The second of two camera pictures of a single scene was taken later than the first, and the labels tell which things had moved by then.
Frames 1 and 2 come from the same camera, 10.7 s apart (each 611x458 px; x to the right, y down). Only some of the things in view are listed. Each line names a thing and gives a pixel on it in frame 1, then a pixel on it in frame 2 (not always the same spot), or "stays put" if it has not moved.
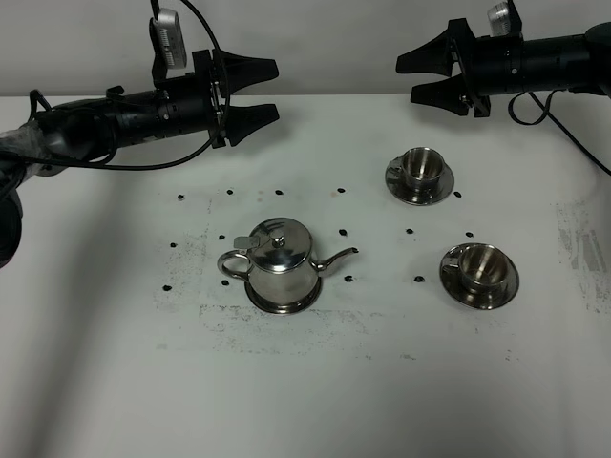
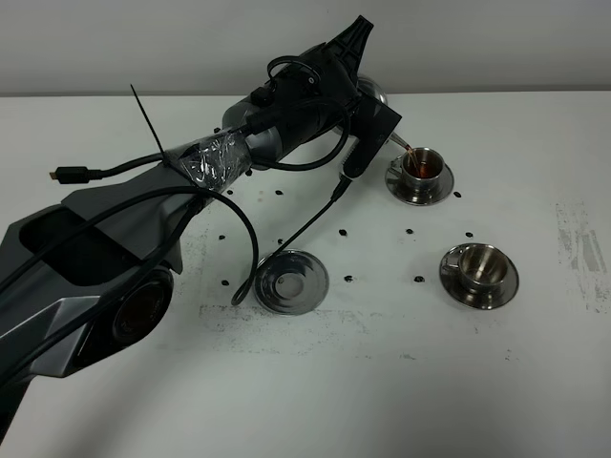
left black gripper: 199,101 to 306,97
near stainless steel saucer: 452,280 stays put
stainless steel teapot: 282,268 to 370,87
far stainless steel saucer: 394,183 stays put
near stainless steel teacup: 483,266 stays put
